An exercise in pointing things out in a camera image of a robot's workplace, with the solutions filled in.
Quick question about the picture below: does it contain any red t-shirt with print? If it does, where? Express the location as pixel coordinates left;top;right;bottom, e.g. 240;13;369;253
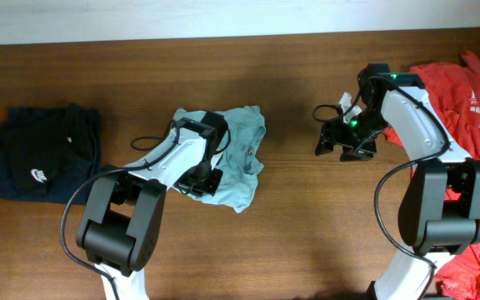
383;51;480;300

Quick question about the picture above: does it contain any light blue grey t-shirt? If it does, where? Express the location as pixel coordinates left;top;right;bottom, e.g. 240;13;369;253
192;106;266;213

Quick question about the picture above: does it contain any folded black Nike garment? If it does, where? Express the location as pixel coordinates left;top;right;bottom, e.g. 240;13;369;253
0;103;102;204

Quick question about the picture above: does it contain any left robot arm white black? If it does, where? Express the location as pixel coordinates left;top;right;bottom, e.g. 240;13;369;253
76;112;230;299

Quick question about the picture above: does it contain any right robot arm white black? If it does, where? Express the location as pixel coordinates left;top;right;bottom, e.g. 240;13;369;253
315;64;480;300

